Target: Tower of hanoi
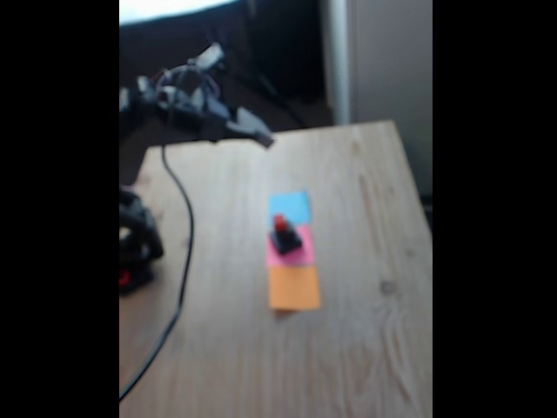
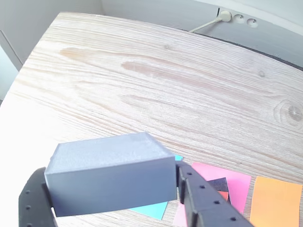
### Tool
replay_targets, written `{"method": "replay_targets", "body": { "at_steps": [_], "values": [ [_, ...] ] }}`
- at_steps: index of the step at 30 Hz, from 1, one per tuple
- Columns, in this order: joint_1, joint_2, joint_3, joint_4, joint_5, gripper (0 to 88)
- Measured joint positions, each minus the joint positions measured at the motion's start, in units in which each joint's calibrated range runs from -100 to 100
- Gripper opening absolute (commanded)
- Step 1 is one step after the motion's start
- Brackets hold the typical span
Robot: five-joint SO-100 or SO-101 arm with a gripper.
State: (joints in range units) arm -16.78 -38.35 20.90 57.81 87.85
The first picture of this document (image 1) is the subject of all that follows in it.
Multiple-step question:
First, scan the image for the blue paper sheet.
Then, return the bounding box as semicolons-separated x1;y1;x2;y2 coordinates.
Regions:
268;189;313;226

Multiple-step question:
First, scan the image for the bright white light panel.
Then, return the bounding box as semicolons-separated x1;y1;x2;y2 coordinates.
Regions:
119;0;236;25

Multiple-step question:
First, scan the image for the medium dark block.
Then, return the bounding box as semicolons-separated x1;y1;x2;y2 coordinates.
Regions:
267;228;305;257

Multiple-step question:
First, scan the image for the pink paper sheet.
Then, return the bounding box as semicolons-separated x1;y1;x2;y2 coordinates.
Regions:
265;224;316;267

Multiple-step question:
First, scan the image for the white cabinet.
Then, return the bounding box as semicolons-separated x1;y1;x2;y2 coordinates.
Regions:
319;0;433;197

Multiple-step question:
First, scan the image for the orange paper sheet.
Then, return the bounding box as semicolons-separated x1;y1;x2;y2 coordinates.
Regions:
268;265;323;312

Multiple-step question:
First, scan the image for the small wrist camera board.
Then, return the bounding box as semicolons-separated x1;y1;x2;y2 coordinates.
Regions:
194;42;226;71

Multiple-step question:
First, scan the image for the black camera cable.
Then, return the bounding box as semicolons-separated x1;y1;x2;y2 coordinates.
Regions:
119;99;196;402

